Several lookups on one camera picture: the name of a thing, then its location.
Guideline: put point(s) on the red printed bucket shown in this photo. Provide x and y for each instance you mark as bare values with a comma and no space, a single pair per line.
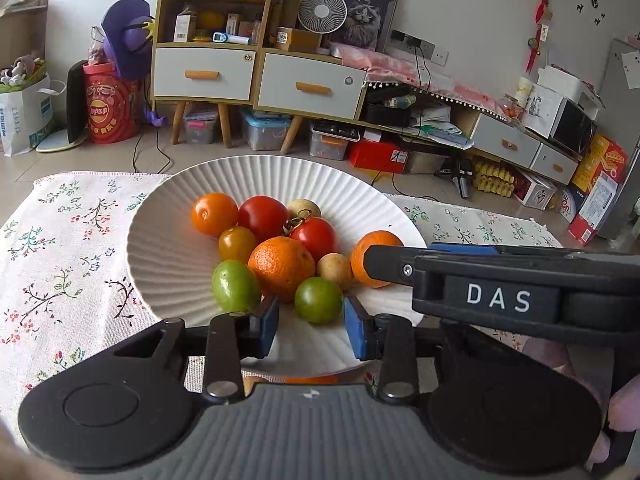
110,110

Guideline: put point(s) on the tall wooden cabinet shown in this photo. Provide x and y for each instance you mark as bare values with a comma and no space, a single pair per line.
205,75

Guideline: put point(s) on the small potato front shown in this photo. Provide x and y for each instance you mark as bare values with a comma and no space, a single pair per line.
335,271

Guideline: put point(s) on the white forehead thermometer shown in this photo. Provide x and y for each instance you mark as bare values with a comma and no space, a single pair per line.
230,38

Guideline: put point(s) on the small clear storage box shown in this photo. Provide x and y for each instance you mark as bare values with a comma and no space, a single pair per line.
201,127

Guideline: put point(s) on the floral tablecloth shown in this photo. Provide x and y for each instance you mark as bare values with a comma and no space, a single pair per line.
60,260

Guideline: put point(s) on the white printed box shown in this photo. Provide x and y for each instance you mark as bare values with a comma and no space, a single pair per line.
542,110

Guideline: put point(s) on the blue-lid clear storage box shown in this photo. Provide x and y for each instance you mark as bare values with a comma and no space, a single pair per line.
265,132

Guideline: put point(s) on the white medicine box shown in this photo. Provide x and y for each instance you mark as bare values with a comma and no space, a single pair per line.
184,27

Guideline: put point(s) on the brown longan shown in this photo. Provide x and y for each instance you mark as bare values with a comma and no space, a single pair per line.
304,207

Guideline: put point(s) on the clear plastic tub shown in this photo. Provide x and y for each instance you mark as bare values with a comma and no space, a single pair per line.
425,162

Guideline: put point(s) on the orange tomato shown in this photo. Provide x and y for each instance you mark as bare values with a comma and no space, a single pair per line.
215,213

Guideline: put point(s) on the small orange boxes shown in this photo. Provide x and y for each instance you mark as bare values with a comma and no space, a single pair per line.
242,26

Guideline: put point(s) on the framed cat picture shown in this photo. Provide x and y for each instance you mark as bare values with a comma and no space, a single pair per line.
362,15

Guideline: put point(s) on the small orange-green tomato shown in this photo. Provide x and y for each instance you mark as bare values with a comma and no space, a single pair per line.
236,244

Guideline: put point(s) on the black-lid clear storage box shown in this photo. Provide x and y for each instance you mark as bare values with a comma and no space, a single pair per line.
332,142

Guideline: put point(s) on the red hanging ornament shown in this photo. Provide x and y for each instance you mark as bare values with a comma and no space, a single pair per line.
542,5

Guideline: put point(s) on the purple hat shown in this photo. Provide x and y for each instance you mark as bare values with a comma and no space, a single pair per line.
127,35

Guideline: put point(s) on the red-white box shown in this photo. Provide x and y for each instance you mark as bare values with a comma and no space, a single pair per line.
537,191

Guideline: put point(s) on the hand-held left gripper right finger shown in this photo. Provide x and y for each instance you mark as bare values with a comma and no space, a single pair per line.
356,332

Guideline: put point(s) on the black case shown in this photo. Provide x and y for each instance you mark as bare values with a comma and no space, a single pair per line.
387,110

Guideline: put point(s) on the stuffed toys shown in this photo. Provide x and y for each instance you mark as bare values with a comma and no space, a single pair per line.
20,69

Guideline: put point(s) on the black handheld tool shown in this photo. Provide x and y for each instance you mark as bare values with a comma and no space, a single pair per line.
462,180

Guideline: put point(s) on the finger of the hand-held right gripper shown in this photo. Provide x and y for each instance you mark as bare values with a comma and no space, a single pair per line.
387,262

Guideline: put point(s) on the grey refrigerator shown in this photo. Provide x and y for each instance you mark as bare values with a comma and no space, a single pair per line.
622,135

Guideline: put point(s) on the orange mandarin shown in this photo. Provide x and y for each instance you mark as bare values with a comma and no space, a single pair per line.
370,260
281,269

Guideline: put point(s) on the light blue scale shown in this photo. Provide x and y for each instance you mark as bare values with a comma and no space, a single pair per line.
55,144

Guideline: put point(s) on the white paper bag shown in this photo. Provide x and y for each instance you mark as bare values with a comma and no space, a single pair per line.
25,120

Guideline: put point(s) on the cardboard box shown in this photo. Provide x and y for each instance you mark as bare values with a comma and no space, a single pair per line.
300,41

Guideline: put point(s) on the red box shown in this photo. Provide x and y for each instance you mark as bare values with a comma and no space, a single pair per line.
375,156

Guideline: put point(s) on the colourful cardboard boxes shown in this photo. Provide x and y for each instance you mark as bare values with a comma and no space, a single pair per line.
597,190

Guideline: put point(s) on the white ribbed plate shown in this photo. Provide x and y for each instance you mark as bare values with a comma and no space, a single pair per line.
170,250

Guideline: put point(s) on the white appliance box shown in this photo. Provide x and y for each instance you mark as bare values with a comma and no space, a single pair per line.
565,82

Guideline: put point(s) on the black microwave oven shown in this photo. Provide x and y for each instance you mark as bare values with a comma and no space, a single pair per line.
572,127

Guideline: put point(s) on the low wooden cabinet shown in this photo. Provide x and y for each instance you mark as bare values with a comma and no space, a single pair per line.
310,87

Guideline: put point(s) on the pink cloth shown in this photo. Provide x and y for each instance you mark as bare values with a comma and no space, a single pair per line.
400,70

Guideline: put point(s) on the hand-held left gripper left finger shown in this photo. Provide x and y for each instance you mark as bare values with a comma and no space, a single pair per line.
269,325

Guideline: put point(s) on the person's right hand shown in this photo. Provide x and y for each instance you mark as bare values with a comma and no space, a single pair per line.
627,410

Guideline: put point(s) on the black flat panel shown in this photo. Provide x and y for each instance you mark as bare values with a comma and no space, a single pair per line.
76,105

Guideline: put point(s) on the green lime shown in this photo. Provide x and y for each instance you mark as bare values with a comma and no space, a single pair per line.
235,285
318,300

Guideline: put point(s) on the loose papers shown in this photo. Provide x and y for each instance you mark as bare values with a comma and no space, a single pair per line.
445,130

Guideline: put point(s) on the yellow egg tray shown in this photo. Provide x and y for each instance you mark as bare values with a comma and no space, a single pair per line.
492,177

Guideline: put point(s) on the glass jar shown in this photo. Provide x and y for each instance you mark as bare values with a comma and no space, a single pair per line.
511,107

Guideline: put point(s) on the wall sockets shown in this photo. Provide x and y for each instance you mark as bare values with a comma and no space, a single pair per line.
430,50

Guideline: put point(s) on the red tomato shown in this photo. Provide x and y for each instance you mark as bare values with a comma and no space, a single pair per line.
262,217
314,237

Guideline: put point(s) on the small white fan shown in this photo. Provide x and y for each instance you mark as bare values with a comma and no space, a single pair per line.
322,12

